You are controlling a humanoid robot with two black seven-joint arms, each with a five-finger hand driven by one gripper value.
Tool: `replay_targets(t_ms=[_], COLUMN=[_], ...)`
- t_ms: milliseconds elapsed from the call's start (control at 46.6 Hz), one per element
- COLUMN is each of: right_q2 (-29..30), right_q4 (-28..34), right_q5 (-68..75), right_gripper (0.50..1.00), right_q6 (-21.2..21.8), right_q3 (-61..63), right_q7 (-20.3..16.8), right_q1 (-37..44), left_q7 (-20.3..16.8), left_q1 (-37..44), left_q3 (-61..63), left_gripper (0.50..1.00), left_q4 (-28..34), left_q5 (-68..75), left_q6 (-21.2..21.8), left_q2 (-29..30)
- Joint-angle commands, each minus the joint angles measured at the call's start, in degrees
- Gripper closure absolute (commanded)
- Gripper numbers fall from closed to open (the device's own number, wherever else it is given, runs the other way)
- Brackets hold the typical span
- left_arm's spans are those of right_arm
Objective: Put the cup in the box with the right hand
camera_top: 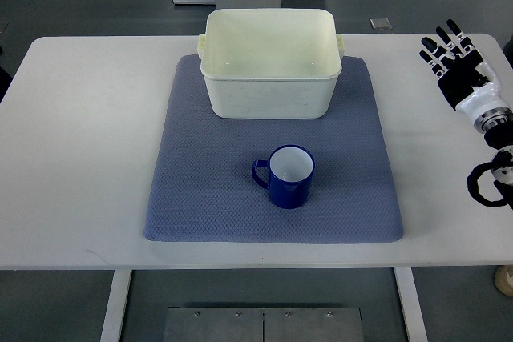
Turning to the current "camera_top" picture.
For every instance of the white plastic box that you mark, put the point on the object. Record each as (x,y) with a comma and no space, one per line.
(270,63)

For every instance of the grey floor plate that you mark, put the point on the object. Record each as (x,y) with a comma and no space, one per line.
(380,24)

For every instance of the grey metal base plate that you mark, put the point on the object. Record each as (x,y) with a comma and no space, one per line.
(263,324)

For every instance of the white table leg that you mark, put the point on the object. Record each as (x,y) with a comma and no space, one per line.
(116,306)
(411,309)

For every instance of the blue mug white inside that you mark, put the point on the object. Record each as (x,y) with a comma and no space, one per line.
(286,174)

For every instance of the beige caster wheel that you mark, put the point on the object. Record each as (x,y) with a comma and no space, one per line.
(503,280)

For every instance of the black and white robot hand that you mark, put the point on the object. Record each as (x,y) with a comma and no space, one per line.
(467,80)

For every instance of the white table leg left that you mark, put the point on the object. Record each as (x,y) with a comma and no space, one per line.
(116,306)

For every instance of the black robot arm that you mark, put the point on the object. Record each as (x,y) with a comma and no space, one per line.
(500,138)

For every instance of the white table leg right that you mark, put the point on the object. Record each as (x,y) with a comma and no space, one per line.
(411,309)

